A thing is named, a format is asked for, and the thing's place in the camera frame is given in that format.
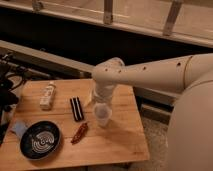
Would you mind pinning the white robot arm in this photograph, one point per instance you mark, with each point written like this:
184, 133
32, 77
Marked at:
190, 132

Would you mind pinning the black equipment with cables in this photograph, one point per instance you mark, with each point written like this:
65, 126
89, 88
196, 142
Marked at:
8, 83

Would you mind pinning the wooden table board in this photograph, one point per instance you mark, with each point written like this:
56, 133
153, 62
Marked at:
122, 140

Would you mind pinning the blue grey cloth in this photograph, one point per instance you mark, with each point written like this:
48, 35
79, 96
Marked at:
19, 128

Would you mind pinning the black striped rectangular block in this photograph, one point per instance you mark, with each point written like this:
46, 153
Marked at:
76, 109

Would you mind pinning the black patterned bowl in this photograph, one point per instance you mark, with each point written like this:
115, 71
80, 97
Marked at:
40, 140

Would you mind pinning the red chili pepper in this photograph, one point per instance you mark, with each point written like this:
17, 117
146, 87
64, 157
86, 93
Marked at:
80, 133

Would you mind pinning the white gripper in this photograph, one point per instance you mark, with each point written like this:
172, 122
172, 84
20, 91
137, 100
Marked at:
101, 93

